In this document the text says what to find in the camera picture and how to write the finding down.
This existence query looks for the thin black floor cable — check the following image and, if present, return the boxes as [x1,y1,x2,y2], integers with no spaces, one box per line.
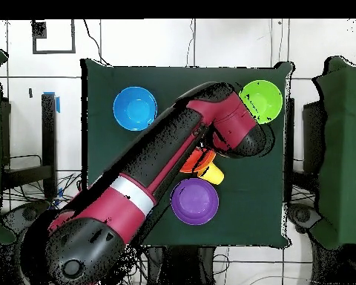
[185,19,196,67]
[82,19,111,67]

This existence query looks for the dark green table cloth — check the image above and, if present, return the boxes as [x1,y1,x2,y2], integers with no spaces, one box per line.
[80,58,294,249]

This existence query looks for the black metal stand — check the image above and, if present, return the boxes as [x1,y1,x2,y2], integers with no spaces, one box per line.
[0,92,59,200]

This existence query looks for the green plastic bowl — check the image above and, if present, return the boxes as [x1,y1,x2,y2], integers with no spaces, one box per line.
[238,79,283,125]

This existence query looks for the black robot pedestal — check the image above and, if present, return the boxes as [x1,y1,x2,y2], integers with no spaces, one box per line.
[148,246,216,285]

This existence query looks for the purple plastic bowl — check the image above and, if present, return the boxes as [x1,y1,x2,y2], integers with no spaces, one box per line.
[170,177,220,226]

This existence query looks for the light blue plastic bowl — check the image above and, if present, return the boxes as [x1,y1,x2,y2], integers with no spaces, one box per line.
[112,86,159,132]

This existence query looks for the red plastic bowl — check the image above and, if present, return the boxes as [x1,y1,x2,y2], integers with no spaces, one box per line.
[179,148,206,174]

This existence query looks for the black square floor frame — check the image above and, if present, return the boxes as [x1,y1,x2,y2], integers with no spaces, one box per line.
[31,19,77,55]

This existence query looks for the large orange plastic bowl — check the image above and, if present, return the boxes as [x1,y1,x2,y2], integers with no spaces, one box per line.
[195,149,217,174]

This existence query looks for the yellow plastic cup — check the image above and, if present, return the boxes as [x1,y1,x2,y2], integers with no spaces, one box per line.
[197,162,225,186]

